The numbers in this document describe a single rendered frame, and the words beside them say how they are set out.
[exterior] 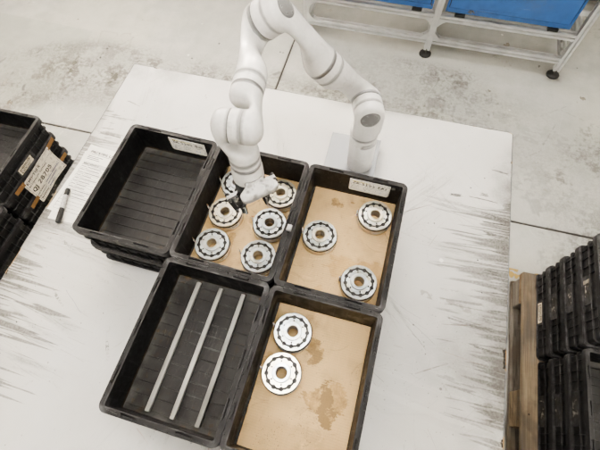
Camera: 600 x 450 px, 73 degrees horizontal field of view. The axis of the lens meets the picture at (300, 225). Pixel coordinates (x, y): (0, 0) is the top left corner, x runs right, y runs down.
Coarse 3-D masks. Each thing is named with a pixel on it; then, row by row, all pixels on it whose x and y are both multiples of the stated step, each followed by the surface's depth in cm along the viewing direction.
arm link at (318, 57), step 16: (256, 0) 90; (272, 0) 87; (288, 0) 91; (256, 16) 90; (272, 16) 88; (288, 16) 90; (272, 32) 92; (288, 32) 92; (304, 32) 95; (304, 48) 97; (320, 48) 99; (304, 64) 103; (320, 64) 102
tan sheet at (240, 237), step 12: (288, 180) 133; (252, 204) 129; (264, 204) 129; (204, 228) 125; (240, 228) 125; (252, 228) 125; (240, 240) 123; (252, 240) 123; (192, 252) 122; (228, 264) 120; (240, 264) 120
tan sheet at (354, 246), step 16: (320, 192) 130; (336, 192) 130; (320, 208) 128; (336, 208) 128; (352, 208) 128; (304, 224) 125; (336, 224) 125; (352, 224) 125; (352, 240) 123; (368, 240) 123; (384, 240) 122; (304, 256) 120; (320, 256) 120; (336, 256) 120; (352, 256) 120; (368, 256) 120; (384, 256) 120; (304, 272) 118; (320, 272) 118; (336, 272) 118; (320, 288) 116; (336, 288) 116
